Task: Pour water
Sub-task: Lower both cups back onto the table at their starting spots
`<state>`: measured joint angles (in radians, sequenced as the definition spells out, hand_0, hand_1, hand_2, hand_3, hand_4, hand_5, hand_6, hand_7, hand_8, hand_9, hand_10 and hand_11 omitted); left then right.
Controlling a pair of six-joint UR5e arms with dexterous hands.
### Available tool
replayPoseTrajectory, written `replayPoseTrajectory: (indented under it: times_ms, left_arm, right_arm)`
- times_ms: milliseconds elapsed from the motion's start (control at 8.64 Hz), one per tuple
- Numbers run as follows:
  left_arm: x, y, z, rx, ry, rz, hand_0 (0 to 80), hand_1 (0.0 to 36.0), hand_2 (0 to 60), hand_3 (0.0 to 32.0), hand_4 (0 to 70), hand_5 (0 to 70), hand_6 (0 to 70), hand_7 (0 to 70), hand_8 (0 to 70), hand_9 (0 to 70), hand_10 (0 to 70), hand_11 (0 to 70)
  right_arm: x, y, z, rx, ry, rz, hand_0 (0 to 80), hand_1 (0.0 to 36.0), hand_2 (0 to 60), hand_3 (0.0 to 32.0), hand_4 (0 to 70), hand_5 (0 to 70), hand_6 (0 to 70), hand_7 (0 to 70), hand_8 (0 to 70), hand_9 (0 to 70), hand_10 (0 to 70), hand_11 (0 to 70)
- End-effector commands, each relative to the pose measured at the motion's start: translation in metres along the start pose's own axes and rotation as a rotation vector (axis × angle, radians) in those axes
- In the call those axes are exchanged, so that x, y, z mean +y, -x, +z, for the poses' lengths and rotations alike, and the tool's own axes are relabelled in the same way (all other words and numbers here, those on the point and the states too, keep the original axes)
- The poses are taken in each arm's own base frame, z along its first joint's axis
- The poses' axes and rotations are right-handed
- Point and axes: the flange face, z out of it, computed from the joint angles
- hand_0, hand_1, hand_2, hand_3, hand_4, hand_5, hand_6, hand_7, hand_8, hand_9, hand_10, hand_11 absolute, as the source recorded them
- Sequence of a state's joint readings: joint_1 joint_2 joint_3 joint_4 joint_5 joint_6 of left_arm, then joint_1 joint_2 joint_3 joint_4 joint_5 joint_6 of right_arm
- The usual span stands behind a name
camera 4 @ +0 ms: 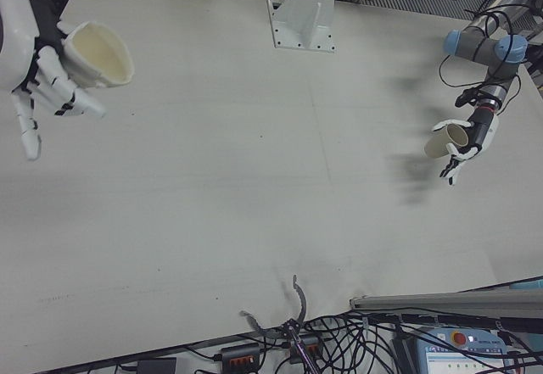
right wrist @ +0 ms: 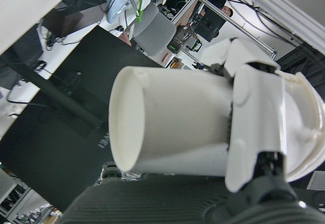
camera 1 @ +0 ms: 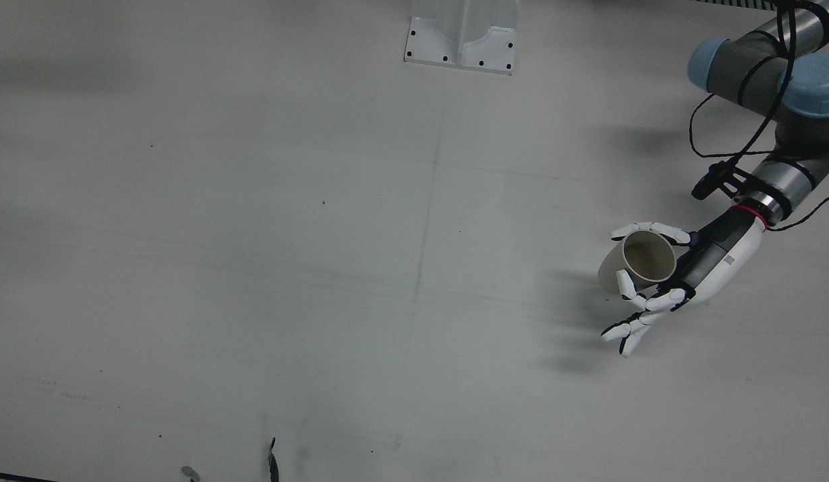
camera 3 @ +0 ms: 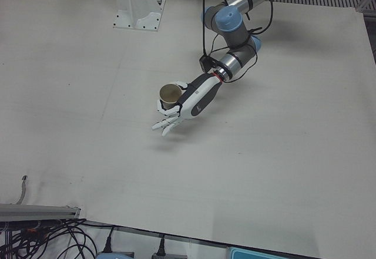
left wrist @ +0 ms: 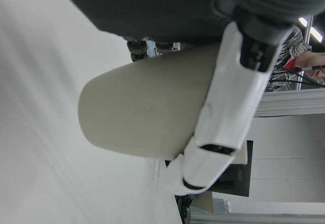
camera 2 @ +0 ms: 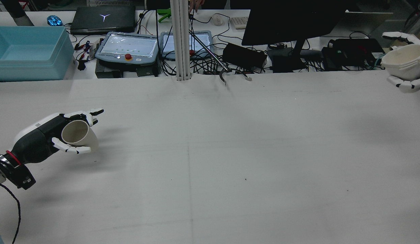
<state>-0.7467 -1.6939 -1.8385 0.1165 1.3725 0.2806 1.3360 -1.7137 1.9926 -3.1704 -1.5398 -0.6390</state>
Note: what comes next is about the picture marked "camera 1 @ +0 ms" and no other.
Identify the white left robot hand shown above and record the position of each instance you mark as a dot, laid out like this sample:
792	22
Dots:
719	261

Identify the left UR5e robot arm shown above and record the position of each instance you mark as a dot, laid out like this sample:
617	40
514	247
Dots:
809	87

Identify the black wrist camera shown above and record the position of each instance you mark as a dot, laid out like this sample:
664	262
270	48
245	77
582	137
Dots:
716	179

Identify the white aluminium profile post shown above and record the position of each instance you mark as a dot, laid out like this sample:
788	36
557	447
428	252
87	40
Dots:
465	37

